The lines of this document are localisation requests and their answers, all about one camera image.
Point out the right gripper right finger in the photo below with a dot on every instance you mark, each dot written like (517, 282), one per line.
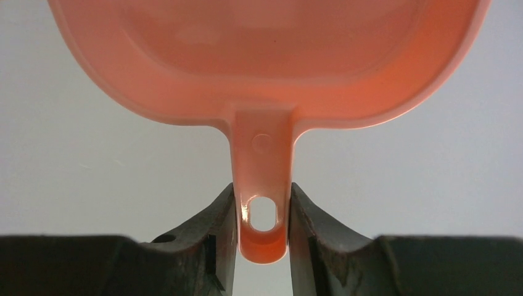
(329, 258)

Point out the pink plastic dustpan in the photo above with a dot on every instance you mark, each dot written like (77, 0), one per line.
(265, 72)

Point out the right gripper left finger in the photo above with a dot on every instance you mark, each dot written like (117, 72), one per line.
(195, 258)

